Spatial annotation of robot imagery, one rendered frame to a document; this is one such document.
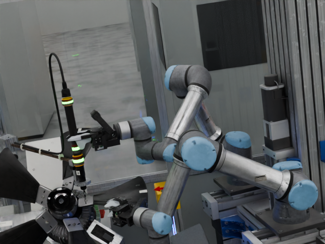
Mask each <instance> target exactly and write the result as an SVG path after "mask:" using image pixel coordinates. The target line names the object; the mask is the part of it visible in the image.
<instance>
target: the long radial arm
mask: <svg viewBox="0 0 325 244"><path fill-rule="evenodd" d="M43 211H44V209H42V210H37V211H31V212H26V213H18V214H13V215H7V216H2V217H0V232H3V231H5V230H8V229H10V228H13V227H15V226H18V225H20V224H23V223H25V222H28V221H30V220H33V219H36V218H37V217H38V216H39V215H40V214H41V213H42V212H43Z"/></svg>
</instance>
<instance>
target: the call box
mask: <svg viewBox="0 0 325 244"><path fill-rule="evenodd" d="M164 185H165V182H160V183H155V184H154V188H157V187H158V186H160V187H164ZM162 191H163V190H160V191H155V194H156V200H157V203H158V202H159V199H160V196H161V194H162ZM180 208H181V205H180V201H179V203H178V205H177V208H176V209H180Z"/></svg>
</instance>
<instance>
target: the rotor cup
mask: <svg viewBox="0 0 325 244"><path fill-rule="evenodd" d="M60 198H62V199H64V202H63V203H59V199H60ZM76 199H77V201H76ZM78 200H79V198H78V197H77V196H76V195H75V194H74V192H73V191H72V190H70V189H69V188H66V187H58V188H56V189H54V190H52V191H51V192H50V194H49V195H48V197H47V202H46V203H47V207H48V211H49V212H50V214H51V213H52V214H51V215H52V216H53V217H54V218H55V220H56V221H57V222H58V224H57V225H58V226H61V227H64V226H65V225H64V223H63V221H62V219H66V218H75V217H76V218H78V219H80V217H81V215H82V211H83V207H81V208H79V207H78ZM67 214H69V216H67Z"/></svg>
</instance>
